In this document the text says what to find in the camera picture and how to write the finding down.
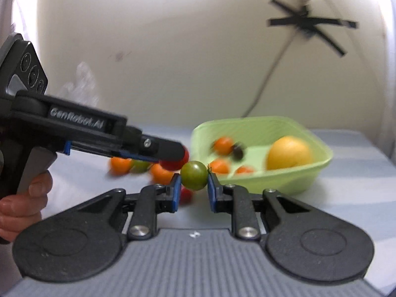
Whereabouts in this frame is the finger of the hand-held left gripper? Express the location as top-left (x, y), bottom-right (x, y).
top-left (119, 126), bottom-right (184, 165)

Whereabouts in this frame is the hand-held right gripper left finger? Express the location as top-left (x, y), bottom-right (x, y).
top-left (102, 173), bottom-right (182, 241)

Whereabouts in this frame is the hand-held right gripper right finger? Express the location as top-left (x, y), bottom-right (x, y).
top-left (207, 173), bottom-right (313, 241)

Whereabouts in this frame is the red cherry tomato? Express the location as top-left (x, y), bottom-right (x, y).
top-left (179, 188), bottom-right (194, 205)
top-left (159, 145), bottom-right (190, 171)

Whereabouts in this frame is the green cherry tomato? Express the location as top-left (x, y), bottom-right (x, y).
top-left (130, 160), bottom-right (151, 174)
top-left (180, 160), bottom-right (209, 191)

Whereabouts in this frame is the green plastic basket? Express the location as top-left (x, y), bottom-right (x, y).
top-left (191, 116), bottom-right (334, 196)

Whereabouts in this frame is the yellow grapefruit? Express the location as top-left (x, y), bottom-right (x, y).
top-left (266, 136), bottom-right (313, 171)

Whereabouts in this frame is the person's left hand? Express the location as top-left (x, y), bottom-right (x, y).
top-left (0, 172), bottom-right (54, 242)

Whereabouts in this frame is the clear plastic bag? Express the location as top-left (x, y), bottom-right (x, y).
top-left (58, 61), bottom-right (100, 109)

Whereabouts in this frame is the striped bed sheet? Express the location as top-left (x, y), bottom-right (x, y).
top-left (40, 124), bottom-right (396, 297)

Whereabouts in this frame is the black tape cross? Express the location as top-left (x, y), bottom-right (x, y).
top-left (267, 0), bottom-right (359, 58)

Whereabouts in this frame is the grey cable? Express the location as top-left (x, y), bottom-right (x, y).
top-left (241, 6), bottom-right (308, 118)

